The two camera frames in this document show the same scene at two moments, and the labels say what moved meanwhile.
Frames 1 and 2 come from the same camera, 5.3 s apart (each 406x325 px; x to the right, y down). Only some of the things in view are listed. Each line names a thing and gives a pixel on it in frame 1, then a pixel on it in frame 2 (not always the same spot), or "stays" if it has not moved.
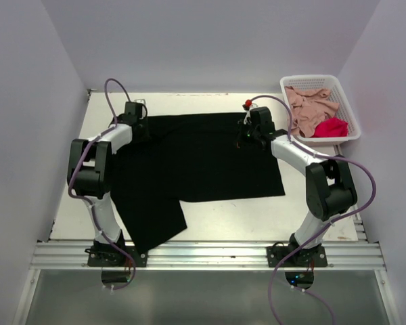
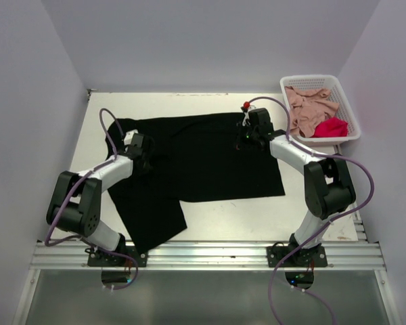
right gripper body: [246, 132] stays
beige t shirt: [307, 106] stays
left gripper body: [144, 135] -> [146, 166]
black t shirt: [186, 158] stays
